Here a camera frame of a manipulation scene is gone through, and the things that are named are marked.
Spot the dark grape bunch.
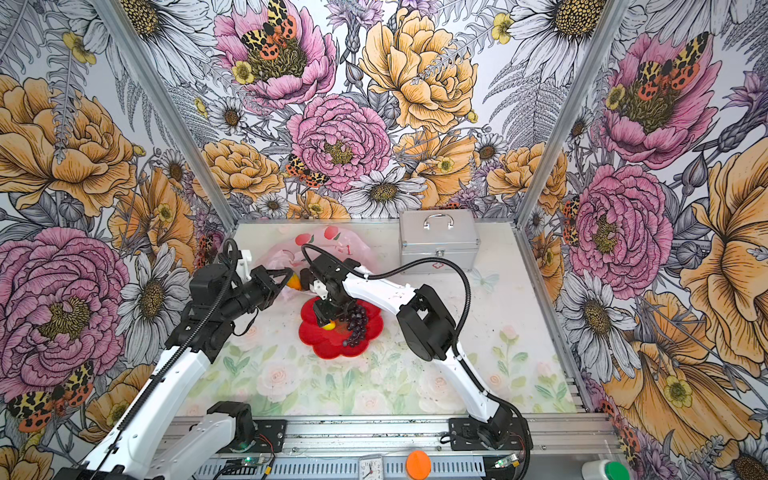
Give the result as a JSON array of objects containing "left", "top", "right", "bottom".
[{"left": 342, "top": 304, "right": 369, "bottom": 347}]

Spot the aluminium corner post left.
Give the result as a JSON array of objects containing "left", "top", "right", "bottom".
[{"left": 94, "top": 1, "right": 237, "bottom": 234}]

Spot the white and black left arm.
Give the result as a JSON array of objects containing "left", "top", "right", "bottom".
[{"left": 55, "top": 239, "right": 293, "bottom": 479}]

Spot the aluminium corner post right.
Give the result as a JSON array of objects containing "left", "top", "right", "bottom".
[{"left": 515, "top": 1, "right": 630, "bottom": 228}]

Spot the black corrugated right cable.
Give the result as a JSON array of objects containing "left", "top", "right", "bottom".
[{"left": 299, "top": 242, "right": 532, "bottom": 480}]

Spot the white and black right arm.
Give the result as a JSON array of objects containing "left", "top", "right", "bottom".
[{"left": 301, "top": 244, "right": 515, "bottom": 449}]

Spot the small white timer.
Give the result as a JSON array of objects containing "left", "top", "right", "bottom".
[{"left": 358, "top": 456, "right": 385, "bottom": 480}]

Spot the pink plastic bag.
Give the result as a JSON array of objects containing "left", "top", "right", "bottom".
[{"left": 254, "top": 224, "right": 379, "bottom": 295}]

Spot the orange round button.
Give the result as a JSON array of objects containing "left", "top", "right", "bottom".
[{"left": 405, "top": 450, "right": 432, "bottom": 480}]

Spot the red flower-shaped plate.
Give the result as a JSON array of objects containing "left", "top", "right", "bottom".
[{"left": 298, "top": 298, "right": 384, "bottom": 360}]

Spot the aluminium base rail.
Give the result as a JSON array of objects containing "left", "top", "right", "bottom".
[{"left": 189, "top": 413, "right": 629, "bottom": 479}]

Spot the black corrugated cable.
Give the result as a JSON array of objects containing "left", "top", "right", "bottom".
[
  {"left": 299, "top": 242, "right": 532, "bottom": 480},
  {"left": 89, "top": 238, "right": 241, "bottom": 480}
]

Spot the green capped white bottle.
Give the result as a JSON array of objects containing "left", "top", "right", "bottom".
[{"left": 581, "top": 459, "right": 631, "bottom": 480}]

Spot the silver metal case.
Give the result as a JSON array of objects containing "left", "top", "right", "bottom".
[{"left": 399, "top": 209, "right": 481, "bottom": 271}]

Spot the aluminium corner post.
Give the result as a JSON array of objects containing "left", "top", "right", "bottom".
[
  {"left": 94, "top": 1, "right": 237, "bottom": 234},
  {"left": 515, "top": 1, "right": 630, "bottom": 228}
]

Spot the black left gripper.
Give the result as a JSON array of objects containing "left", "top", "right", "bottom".
[{"left": 221, "top": 265, "right": 293, "bottom": 320}]

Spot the black corrugated left cable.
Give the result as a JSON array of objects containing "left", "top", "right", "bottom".
[{"left": 89, "top": 238, "right": 241, "bottom": 480}]

